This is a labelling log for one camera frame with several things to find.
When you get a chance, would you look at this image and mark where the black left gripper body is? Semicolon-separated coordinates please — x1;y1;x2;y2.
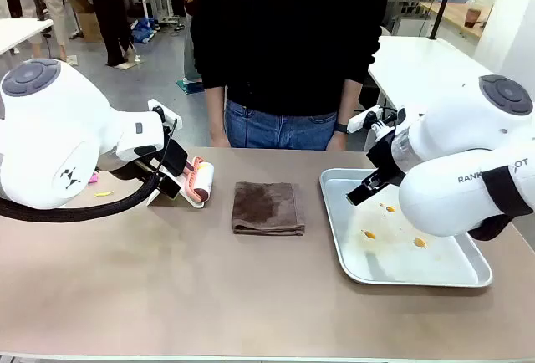
160;128;189;176

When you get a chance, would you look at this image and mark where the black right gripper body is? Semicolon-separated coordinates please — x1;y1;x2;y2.
366;130;409;187

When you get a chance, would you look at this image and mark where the pink white lint roller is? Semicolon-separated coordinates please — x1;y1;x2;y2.
182;156;216;208

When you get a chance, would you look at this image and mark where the brown towel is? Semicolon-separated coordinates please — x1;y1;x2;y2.
232;181;307;237

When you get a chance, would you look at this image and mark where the person's right forearm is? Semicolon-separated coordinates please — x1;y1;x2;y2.
204;84;230;136

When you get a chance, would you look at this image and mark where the person's left forearm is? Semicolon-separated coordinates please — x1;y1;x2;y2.
336;77;364;128

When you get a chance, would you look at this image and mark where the person's right hand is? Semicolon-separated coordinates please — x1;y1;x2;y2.
209;127;231;148

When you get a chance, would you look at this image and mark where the person's left hand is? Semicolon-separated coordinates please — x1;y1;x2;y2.
326;131;348;151

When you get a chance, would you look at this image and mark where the white folded stand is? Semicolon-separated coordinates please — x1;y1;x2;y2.
145;171;206;210

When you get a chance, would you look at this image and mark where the teal floor mat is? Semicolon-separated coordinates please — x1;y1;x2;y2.
175;78;206;95

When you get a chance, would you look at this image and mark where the metal tray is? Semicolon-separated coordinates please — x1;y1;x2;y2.
319;167;494;289

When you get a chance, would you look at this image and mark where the large white table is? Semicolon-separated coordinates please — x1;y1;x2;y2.
367;35;498;153

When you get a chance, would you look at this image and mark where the beige floor board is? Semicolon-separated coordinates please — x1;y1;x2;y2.
110;57;145;71

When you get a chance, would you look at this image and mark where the person in gray trousers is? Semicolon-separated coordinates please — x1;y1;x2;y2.
169;0;206;84

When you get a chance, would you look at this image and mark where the blue bag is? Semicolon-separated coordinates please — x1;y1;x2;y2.
130;18;158;44

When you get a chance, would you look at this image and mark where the person in black sweater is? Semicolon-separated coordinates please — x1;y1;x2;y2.
190;0;390;151

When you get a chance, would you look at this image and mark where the person in black trousers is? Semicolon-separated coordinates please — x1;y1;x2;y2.
74;0;135;68

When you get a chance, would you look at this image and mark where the wooden workbench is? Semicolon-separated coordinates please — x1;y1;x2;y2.
420;1;495;40

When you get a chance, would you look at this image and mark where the cardboard box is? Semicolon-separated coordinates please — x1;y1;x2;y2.
69;0;104;44

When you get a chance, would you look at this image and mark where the brown plastic cup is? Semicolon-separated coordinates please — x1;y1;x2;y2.
463;8;482;29

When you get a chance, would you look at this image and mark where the small white table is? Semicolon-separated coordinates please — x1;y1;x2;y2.
0;18;54;57

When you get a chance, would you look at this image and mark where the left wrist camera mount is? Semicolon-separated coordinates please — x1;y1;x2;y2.
148;98;179;130

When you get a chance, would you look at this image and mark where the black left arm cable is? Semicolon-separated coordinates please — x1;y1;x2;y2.
0;118;179;224

